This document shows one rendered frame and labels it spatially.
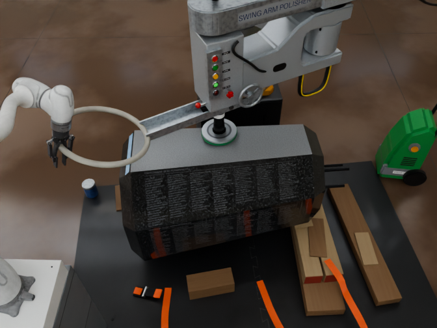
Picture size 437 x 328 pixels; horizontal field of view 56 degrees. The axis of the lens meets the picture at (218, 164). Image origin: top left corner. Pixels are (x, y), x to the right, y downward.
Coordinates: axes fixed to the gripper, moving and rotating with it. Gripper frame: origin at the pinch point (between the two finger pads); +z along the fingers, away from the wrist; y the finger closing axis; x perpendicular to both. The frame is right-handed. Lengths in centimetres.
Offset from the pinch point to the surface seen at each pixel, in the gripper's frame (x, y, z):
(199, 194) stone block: -40, 65, 18
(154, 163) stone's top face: -11, 52, 12
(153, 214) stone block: -30, 42, 33
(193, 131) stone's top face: -5, 84, 2
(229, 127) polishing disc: -21, 97, -8
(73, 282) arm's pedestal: -41, -12, 44
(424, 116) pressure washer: -83, 236, -25
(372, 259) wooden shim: -125, 160, 46
